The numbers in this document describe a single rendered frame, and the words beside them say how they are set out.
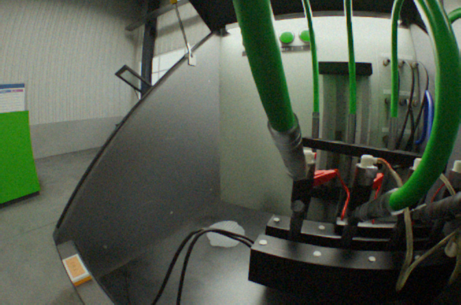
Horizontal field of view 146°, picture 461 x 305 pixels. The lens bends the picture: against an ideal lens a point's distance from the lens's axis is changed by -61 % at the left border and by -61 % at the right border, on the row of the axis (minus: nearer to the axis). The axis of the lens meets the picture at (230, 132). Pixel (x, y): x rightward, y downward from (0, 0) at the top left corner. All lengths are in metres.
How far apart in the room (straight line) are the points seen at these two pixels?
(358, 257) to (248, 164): 0.43
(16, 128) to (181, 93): 2.97
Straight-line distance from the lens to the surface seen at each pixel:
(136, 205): 0.42
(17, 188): 3.36
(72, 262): 0.32
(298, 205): 0.22
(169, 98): 0.44
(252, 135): 0.55
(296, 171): 0.16
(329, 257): 0.27
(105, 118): 7.01
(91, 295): 0.29
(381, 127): 0.53
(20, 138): 3.24
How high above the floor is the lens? 1.16
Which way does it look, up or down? 7 degrees down
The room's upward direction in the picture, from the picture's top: straight up
